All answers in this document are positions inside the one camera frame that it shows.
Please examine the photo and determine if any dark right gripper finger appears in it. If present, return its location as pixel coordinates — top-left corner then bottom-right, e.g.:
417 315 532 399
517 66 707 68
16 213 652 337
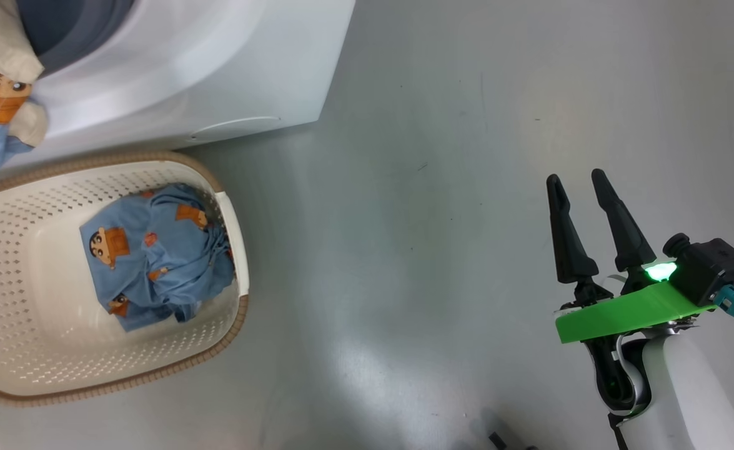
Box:
591 168 658 294
546 174 615 308

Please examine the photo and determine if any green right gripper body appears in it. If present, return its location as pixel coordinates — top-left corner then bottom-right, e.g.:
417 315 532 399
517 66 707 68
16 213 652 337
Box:
555 261 717 418

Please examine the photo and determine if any blue cartoon print garment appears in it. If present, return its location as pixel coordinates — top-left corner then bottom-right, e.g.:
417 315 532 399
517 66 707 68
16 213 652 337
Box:
79 182 237 333

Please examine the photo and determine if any white front-load washing machine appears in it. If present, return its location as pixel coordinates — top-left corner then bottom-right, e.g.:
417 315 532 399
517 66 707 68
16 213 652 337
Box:
0 0 357 188

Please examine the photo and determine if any grey rubber door gasket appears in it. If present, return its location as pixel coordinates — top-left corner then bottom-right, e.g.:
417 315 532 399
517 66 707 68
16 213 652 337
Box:
16 0 137 77

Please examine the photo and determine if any cream perforated laundry basket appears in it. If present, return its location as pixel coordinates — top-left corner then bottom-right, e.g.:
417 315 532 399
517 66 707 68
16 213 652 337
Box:
0 150 250 408

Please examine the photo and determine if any round white filter cover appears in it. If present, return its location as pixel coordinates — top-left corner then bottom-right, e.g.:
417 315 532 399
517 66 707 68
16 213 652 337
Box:
186 115 283 144

